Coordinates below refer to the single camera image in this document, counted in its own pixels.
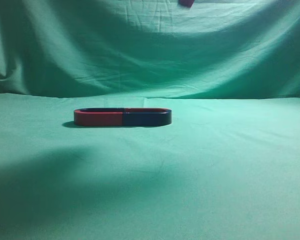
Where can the blue-red horseshoe magnet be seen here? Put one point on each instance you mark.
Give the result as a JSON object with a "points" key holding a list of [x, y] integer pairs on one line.
{"points": [[146, 117]]}

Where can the left red-blue horseshoe magnet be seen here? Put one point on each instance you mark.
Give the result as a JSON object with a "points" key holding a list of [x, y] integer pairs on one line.
{"points": [[98, 117]]}

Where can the green cloth backdrop and cover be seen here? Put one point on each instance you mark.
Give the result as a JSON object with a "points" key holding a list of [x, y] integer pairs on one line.
{"points": [[226, 168]]}

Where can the red object at top edge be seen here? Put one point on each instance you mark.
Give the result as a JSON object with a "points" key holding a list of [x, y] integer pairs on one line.
{"points": [[186, 3]]}

